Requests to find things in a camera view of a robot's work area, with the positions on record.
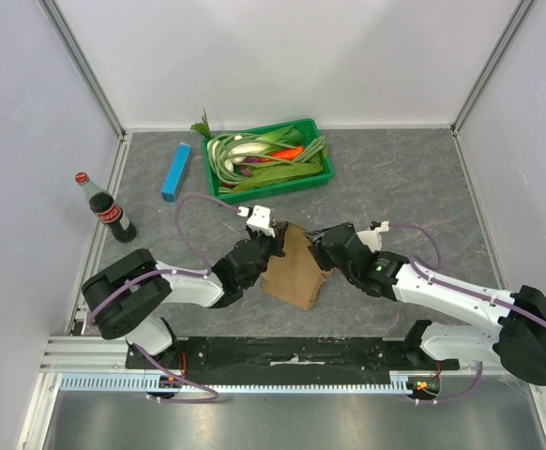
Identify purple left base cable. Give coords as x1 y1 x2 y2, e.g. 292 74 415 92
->
131 344 221 404

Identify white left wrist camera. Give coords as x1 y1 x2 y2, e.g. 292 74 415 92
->
237 205 275 237

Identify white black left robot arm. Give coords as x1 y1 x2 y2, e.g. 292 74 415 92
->
82 221 288 368

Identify brown cardboard box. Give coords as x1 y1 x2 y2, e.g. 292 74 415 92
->
262 223 331 310

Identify orange carrot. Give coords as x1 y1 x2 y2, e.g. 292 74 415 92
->
270 146 304 160

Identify cola glass bottle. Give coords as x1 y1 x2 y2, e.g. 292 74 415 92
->
75 172 137 243

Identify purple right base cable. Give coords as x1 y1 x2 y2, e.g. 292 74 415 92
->
406 360 485 407

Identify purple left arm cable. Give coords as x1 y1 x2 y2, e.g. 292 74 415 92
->
86 192 250 325

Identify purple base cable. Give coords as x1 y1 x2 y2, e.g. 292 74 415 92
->
131 344 221 404
406 360 485 407

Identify green long beans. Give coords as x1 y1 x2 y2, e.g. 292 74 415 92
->
206 132 326 193

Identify light blue cable duct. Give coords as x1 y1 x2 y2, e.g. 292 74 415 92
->
60 369 419 394

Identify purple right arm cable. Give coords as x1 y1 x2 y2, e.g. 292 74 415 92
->
389 220 546 369

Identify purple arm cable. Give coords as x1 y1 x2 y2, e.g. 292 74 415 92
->
86 192 250 325
389 220 546 369

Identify blue rectangular box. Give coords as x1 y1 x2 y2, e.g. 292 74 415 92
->
160 142 191 203

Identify green bok choy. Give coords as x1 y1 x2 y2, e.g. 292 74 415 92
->
256 126 303 146

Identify large green leaf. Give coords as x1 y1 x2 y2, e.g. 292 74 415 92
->
233 162 323 192

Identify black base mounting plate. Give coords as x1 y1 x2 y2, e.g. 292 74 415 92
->
125 335 462 386

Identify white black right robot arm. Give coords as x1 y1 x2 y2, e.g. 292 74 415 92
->
305 221 546 386

